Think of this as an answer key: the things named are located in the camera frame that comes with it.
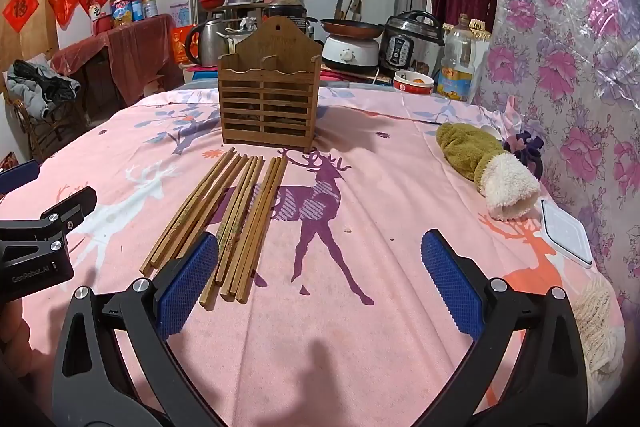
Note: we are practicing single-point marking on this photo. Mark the silver electric pressure cooker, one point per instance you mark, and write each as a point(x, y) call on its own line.
point(410, 42)

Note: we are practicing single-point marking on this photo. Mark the grey and black jacket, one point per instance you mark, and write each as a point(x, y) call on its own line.
point(35, 87)

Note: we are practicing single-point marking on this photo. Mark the white jar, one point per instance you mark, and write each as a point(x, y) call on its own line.
point(95, 11)

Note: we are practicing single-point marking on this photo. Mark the large yellow oil bottle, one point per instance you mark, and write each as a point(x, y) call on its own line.
point(121, 9)

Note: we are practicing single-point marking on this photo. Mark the large red diamond paper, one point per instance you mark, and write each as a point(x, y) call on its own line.
point(20, 8)

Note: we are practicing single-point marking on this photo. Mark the floral plastic sheet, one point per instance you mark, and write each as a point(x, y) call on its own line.
point(575, 57)

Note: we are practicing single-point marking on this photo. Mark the wooden chair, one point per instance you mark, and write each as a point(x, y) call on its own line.
point(45, 132)

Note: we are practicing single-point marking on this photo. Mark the small red pot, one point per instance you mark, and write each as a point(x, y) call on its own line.
point(103, 24)

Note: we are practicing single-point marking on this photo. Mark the wooden shelf table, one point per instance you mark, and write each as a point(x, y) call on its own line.
point(235, 9)

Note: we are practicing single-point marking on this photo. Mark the wooden chopstick holder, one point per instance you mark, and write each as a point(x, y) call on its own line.
point(280, 52)

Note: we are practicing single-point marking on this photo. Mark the red and white bowl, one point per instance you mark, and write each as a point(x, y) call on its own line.
point(410, 88)

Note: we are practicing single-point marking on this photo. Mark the table with red plastic cover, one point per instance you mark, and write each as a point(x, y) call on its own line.
point(135, 47)

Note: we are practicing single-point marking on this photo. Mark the person's left hand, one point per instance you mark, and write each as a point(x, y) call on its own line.
point(12, 327)

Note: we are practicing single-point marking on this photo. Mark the cream knitted cloth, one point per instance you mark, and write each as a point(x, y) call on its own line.
point(597, 322)

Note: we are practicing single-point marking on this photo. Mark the white electric cooker base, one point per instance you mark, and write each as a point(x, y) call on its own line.
point(350, 54)

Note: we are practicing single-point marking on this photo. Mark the brown frying pan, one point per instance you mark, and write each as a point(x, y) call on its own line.
point(350, 28)

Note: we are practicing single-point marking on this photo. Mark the stainless steel kettle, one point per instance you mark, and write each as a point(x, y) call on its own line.
point(210, 42)

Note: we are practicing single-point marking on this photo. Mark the soy sauce bottle yellow cap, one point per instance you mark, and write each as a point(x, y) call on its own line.
point(285, 4)

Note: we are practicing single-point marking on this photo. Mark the white ceramic spoon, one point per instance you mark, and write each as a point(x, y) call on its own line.
point(492, 133)

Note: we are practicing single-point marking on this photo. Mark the green plush glove white cuff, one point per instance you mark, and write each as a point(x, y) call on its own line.
point(465, 147)

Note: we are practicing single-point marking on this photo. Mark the white square lid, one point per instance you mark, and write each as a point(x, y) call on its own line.
point(565, 232)

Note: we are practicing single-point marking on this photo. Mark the clear cooking oil bottle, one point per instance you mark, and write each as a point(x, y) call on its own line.
point(455, 77)

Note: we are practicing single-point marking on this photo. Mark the orange gift box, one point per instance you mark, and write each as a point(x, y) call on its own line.
point(180, 44)

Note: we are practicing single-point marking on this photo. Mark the set of wooden chopsticks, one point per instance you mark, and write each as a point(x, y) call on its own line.
point(250, 217)

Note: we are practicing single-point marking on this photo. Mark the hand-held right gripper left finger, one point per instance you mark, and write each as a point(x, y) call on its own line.
point(187, 282)

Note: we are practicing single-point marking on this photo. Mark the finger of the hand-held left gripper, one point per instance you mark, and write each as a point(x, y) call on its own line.
point(20, 174)
point(70, 207)

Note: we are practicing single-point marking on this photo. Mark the dark purple cloth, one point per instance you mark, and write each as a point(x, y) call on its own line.
point(525, 147)

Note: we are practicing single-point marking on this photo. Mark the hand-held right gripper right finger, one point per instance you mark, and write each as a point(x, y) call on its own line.
point(450, 287)

